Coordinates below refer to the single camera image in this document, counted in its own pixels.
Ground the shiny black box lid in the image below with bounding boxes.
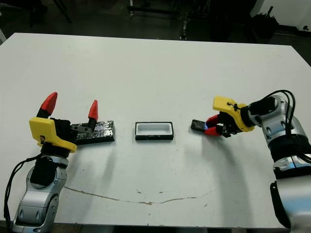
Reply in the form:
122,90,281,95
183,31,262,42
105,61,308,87
72,120,115,146

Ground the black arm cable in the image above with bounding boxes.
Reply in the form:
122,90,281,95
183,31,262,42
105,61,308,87
3,156,42,229
263,89,311,168

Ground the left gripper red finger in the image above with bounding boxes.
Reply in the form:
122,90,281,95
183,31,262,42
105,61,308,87
36,92,58,119
87,100,99,132

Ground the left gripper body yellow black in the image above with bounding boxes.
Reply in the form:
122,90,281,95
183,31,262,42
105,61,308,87
29,117,94,157

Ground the shiny metal post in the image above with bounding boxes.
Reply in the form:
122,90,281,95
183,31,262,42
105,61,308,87
179,19,189,41

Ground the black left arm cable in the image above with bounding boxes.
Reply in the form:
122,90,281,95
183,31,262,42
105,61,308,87
3,156,42,229

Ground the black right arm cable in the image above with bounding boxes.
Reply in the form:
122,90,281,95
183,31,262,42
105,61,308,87
263,89,311,168

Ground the black box with white lining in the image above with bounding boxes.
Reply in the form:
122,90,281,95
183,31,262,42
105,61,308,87
135,122,175,141

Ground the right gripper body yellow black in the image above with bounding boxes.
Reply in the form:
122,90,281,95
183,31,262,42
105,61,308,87
212,96,256,138

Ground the small black camera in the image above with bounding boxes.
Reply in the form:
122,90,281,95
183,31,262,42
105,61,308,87
190,119,211,133

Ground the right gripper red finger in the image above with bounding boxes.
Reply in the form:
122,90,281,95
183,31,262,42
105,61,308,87
204,124,225,136
206,115,221,127

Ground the black slanted stand leg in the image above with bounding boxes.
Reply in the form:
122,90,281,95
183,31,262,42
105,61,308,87
57,0,72,24

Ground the black wheeled frame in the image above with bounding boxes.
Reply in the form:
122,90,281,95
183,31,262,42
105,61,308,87
127,4,185,19

